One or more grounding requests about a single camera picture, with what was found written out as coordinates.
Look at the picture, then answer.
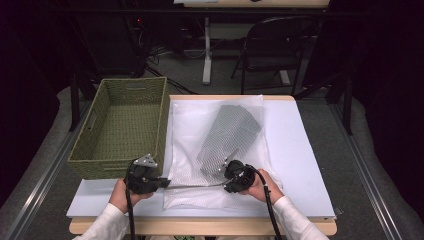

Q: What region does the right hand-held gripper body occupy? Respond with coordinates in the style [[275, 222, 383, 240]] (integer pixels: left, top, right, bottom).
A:
[[219, 148, 256, 194]]

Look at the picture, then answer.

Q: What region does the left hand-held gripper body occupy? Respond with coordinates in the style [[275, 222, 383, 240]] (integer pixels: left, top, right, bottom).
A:
[[124, 153, 159, 195]]

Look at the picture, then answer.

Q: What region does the black cloth garment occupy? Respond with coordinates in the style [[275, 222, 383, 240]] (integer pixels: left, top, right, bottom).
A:
[[196, 104, 263, 185]]

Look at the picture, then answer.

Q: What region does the white mesh laundry bag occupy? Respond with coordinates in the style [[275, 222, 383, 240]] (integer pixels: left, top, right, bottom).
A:
[[163, 94, 283, 212]]

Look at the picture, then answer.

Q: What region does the green woven basket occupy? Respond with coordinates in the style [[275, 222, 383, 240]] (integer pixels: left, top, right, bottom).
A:
[[67, 77, 170, 181]]

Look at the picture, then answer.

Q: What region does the person's right hand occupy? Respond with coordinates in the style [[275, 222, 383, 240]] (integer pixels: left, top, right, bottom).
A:
[[239, 169, 285, 206]]

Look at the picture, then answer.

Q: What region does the person's left hand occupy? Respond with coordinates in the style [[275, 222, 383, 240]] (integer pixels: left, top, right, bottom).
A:
[[108, 178, 155, 215]]

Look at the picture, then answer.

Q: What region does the light wooden table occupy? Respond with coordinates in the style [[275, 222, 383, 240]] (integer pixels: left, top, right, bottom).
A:
[[68, 94, 338, 237]]

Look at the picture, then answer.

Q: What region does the white table cover board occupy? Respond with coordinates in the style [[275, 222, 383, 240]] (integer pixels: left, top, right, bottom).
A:
[[65, 98, 337, 220]]

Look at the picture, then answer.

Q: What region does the white desk leg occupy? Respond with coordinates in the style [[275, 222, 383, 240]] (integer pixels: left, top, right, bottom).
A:
[[202, 16, 214, 86]]

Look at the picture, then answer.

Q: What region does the black folding chair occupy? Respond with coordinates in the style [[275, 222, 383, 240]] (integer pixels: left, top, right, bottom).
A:
[[230, 15, 320, 96]]

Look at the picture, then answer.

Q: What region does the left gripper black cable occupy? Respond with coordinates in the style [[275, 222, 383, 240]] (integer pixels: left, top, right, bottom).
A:
[[124, 159, 138, 240]]

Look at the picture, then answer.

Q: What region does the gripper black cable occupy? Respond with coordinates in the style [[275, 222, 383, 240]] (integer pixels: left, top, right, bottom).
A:
[[246, 164, 284, 240], [124, 159, 138, 240]]

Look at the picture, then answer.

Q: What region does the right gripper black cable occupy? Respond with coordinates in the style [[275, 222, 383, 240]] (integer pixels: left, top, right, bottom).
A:
[[246, 164, 284, 240]]

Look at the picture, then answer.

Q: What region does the metal floor rail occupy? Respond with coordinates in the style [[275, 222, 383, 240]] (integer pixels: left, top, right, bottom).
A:
[[328, 99, 403, 240], [3, 99, 92, 240]]

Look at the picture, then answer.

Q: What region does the bundle of floor cables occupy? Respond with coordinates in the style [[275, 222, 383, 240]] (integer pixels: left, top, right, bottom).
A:
[[143, 43, 201, 96]]

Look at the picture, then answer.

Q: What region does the black stand post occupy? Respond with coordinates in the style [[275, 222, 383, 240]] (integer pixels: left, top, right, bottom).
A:
[[68, 71, 82, 132]]

